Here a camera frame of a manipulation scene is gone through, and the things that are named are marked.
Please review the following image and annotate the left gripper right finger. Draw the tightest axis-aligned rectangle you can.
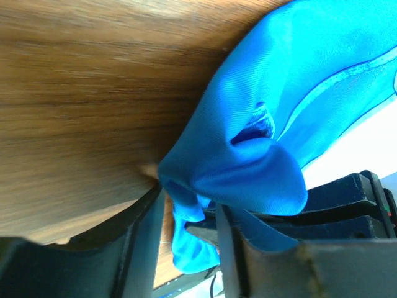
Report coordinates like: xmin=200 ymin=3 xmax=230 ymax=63
xmin=216 ymin=205 xmax=396 ymax=297

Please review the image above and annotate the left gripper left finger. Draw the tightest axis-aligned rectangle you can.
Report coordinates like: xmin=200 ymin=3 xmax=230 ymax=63
xmin=1 ymin=184 xmax=165 ymax=297

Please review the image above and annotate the blue cloth napkin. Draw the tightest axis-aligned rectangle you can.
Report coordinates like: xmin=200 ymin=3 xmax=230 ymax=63
xmin=158 ymin=1 xmax=396 ymax=274

